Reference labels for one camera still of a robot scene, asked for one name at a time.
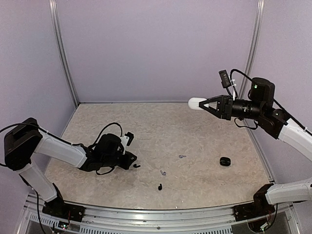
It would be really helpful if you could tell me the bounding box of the aluminium front rail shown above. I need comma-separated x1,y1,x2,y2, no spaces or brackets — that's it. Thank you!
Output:
13,194,303,234

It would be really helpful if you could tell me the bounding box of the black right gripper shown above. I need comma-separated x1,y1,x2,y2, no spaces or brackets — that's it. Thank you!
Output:
200,94,265,120

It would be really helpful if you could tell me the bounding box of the white earbud charging case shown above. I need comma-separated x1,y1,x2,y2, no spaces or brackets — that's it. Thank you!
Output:
188,97,207,110

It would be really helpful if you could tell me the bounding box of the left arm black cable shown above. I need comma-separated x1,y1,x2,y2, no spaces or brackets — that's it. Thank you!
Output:
0,121,124,176

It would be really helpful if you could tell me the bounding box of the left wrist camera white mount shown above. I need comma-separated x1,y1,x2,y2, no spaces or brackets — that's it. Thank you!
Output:
120,132,134,155

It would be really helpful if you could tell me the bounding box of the aluminium corner post right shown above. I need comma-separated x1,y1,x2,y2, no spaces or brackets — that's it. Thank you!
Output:
237,0,265,98

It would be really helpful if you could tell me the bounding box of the aluminium corner post left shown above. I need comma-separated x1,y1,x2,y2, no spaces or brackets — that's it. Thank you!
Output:
48,0,80,108

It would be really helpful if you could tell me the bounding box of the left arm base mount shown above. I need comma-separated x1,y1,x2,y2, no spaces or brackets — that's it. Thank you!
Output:
42,197,85,222

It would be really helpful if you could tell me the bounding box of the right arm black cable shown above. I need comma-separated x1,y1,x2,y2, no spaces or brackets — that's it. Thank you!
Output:
229,69,312,137

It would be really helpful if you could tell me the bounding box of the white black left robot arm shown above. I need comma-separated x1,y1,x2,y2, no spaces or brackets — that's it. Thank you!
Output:
1,117,137,217

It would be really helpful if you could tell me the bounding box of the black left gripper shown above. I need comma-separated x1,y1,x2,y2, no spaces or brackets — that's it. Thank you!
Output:
102,151,137,170

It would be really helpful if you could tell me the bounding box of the black earbud charging case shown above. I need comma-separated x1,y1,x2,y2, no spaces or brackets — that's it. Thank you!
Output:
219,157,231,167

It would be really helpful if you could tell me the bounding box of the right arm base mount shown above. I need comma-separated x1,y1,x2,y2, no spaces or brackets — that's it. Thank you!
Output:
233,183,275,221

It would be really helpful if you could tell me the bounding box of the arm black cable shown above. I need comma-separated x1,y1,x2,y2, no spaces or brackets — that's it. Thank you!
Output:
229,69,312,137
0,121,124,176

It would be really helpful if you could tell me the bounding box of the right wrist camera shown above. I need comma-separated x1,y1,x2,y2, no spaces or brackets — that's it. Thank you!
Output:
218,70,238,100

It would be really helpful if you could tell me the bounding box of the aluminium corner post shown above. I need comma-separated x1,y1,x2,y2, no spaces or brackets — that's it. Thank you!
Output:
237,0,265,98
48,0,80,108

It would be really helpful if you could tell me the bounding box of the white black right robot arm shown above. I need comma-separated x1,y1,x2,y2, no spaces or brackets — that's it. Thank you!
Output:
188,78,312,216

